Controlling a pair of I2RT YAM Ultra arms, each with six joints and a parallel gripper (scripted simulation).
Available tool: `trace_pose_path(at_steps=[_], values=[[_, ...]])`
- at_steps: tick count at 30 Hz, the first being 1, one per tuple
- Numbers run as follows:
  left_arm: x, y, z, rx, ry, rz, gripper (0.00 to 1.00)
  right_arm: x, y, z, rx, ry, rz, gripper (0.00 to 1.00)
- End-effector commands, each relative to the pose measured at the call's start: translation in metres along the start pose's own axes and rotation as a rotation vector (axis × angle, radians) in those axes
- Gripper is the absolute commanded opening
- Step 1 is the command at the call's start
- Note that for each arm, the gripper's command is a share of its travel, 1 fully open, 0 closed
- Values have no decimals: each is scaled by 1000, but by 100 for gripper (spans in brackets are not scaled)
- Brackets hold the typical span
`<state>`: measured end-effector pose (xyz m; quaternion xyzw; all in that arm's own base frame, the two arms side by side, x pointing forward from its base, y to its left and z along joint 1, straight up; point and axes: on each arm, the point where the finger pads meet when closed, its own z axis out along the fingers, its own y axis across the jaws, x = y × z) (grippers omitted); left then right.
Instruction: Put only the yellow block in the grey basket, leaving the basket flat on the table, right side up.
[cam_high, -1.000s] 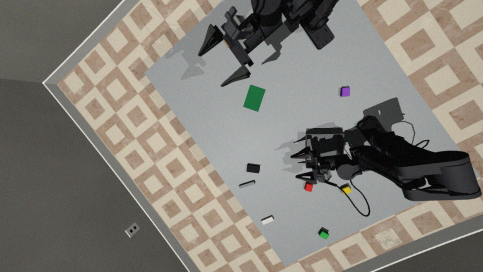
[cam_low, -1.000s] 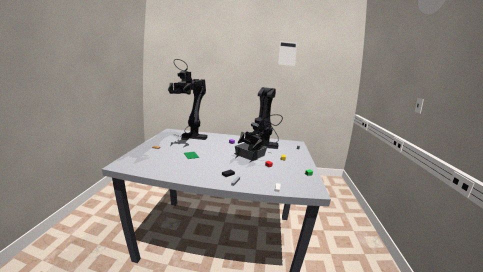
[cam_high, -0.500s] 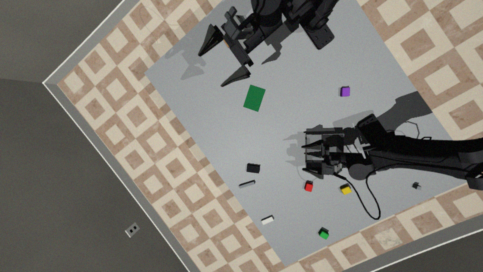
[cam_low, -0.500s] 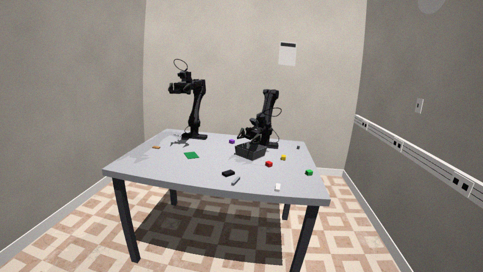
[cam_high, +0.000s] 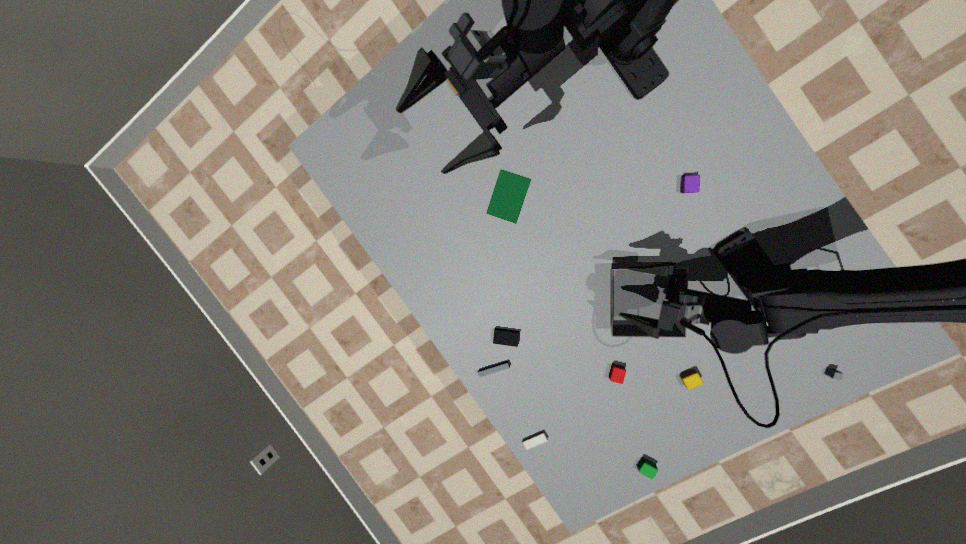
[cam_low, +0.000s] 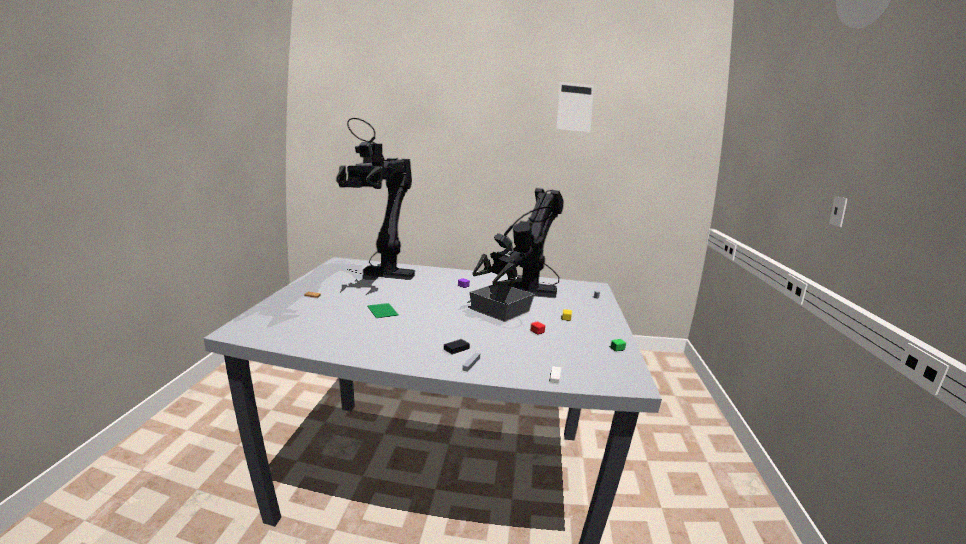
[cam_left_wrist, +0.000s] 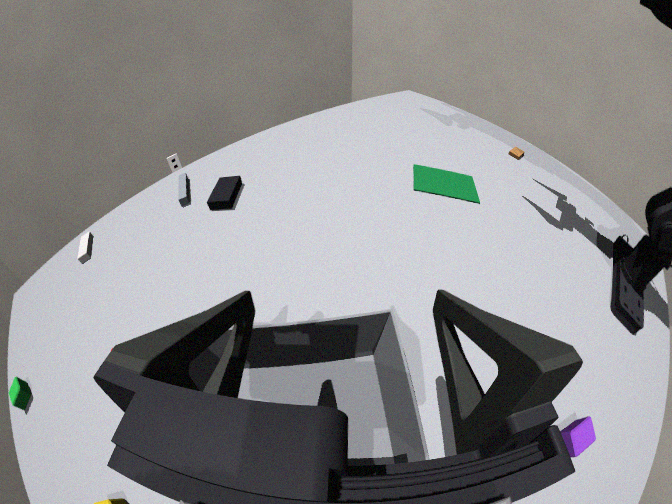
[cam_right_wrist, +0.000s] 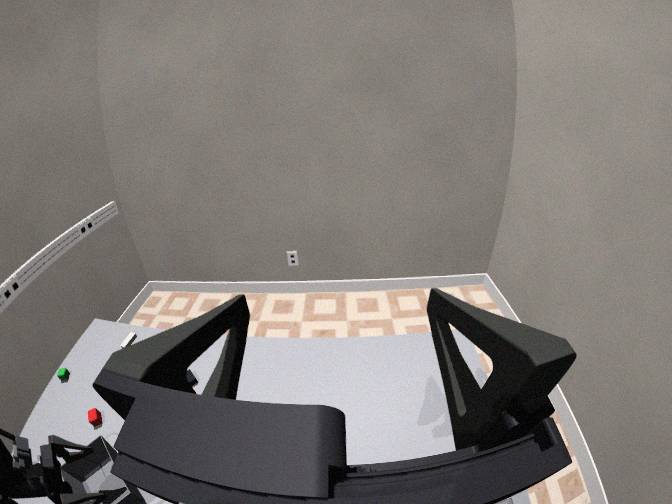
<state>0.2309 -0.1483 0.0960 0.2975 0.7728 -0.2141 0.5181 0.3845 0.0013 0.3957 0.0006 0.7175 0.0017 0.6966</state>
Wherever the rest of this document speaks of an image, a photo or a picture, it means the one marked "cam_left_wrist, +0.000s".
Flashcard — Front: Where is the yellow block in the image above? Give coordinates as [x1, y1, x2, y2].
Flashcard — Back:
[94, 498, 126, 504]

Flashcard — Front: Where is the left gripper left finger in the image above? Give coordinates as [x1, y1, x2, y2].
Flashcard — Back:
[104, 290, 255, 398]

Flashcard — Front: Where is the purple block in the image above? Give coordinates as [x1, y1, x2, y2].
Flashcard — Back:
[560, 416, 596, 458]

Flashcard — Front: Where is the small white block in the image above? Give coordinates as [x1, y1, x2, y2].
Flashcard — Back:
[78, 231, 93, 263]

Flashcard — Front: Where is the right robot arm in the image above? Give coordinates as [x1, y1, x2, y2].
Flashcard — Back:
[615, 0, 672, 331]

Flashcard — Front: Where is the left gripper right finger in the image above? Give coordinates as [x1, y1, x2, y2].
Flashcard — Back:
[433, 290, 583, 455]

